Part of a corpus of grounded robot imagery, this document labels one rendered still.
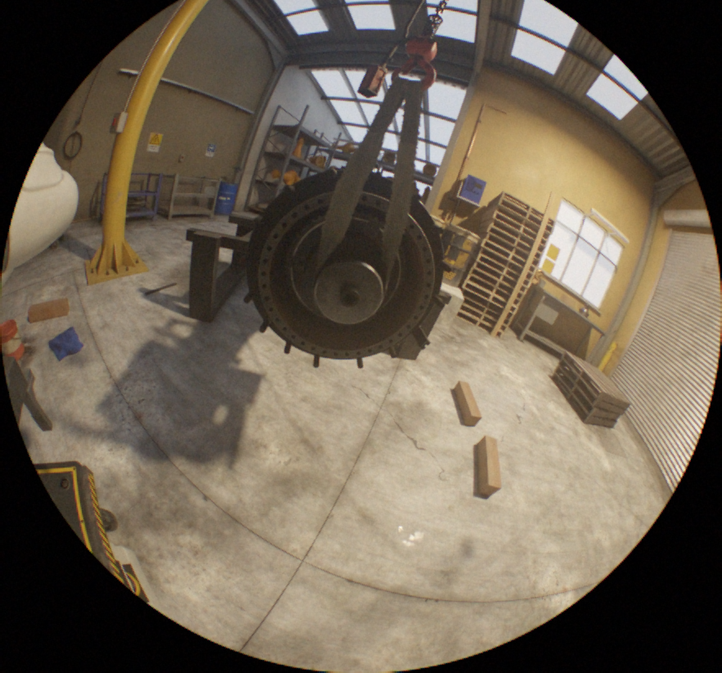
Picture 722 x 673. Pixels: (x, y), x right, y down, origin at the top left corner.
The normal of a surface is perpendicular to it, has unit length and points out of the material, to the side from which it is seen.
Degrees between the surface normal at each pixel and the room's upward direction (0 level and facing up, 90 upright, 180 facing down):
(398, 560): 0
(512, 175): 90
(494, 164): 90
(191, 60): 90
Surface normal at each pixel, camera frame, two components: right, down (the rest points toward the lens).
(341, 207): -0.36, 0.35
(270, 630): 0.33, -0.86
